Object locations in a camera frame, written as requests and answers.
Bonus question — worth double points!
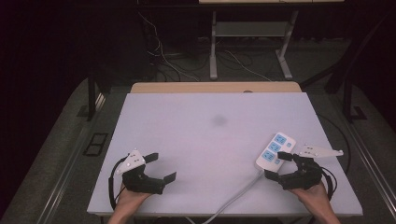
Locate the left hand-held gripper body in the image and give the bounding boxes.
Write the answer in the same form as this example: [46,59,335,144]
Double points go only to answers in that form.
[116,148,166,195]

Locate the white cable on floor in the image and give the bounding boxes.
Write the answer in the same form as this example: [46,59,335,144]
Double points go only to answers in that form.
[138,12,200,82]
[224,49,273,82]

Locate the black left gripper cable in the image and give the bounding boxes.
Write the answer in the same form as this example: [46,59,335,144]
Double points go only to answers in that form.
[107,156,128,211]

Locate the black cable on floor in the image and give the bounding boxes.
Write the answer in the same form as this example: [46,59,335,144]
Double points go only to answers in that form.
[317,113,352,175]

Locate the black metal stand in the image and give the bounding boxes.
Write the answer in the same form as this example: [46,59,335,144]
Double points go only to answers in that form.
[342,73,368,123]
[78,66,98,122]

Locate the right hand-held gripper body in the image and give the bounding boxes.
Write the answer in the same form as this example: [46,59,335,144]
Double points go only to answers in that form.
[278,144,344,190]

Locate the grey metal stand with shelf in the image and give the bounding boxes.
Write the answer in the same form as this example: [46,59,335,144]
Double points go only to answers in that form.
[209,9,299,81]

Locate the person's left hand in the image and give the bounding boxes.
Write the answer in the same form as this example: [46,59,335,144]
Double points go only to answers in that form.
[116,187,151,213]

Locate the white power strip cable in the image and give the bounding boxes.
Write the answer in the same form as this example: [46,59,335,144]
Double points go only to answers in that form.
[186,169,265,224]

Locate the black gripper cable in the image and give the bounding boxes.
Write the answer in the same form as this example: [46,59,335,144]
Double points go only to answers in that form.
[320,167,339,201]
[107,156,128,211]

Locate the white power strip blue sockets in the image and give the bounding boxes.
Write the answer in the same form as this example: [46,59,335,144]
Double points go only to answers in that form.
[255,132,297,173]

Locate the black floor socket box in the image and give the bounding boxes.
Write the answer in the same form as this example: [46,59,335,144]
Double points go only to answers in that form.
[82,133,109,157]

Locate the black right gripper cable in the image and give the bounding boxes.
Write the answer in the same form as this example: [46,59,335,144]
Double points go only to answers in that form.
[320,167,339,201]

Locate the person's right hand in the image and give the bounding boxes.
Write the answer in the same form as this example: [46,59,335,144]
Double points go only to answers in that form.
[289,182,332,213]

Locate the wooden table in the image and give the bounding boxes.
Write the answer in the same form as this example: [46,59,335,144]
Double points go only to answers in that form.
[130,81,303,94]

